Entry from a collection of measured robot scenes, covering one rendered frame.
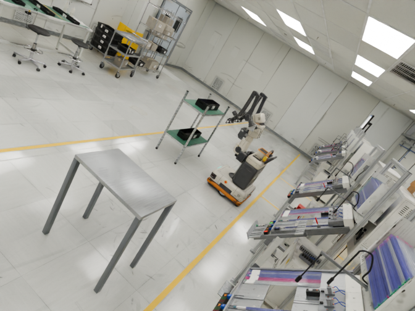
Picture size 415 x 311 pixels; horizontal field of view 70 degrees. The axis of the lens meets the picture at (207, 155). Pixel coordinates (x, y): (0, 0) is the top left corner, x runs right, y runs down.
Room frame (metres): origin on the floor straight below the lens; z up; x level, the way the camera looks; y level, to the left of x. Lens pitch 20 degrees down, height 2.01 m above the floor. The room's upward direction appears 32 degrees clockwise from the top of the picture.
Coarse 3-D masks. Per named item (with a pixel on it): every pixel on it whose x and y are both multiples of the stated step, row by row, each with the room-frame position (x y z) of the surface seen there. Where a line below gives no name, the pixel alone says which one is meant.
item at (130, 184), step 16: (80, 160) 1.81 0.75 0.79; (96, 160) 1.91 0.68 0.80; (112, 160) 2.03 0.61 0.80; (128, 160) 2.17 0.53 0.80; (96, 176) 1.76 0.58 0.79; (112, 176) 1.84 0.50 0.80; (128, 176) 1.96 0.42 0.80; (144, 176) 2.08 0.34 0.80; (64, 192) 1.83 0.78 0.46; (96, 192) 2.22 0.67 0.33; (112, 192) 1.71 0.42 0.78; (128, 192) 1.79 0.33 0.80; (144, 192) 1.89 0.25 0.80; (160, 192) 2.01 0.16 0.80; (128, 208) 1.66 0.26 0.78; (144, 208) 1.72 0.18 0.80; (160, 208) 1.83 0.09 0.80; (48, 224) 1.83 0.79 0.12; (160, 224) 2.01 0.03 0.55; (128, 240) 1.63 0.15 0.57; (112, 256) 1.64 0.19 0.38; (96, 288) 1.63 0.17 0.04
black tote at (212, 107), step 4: (200, 100) 4.55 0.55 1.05; (204, 100) 4.82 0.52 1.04; (208, 100) 4.95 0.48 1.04; (212, 100) 5.11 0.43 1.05; (196, 104) 4.56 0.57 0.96; (200, 104) 4.54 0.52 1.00; (204, 104) 4.53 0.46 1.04; (208, 104) 4.59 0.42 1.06; (212, 104) 4.75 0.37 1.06; (216, 104) 4.91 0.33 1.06; (204, 108) 4.54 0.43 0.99; (212, 108) 4.84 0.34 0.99; (216, 108) 4.99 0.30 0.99
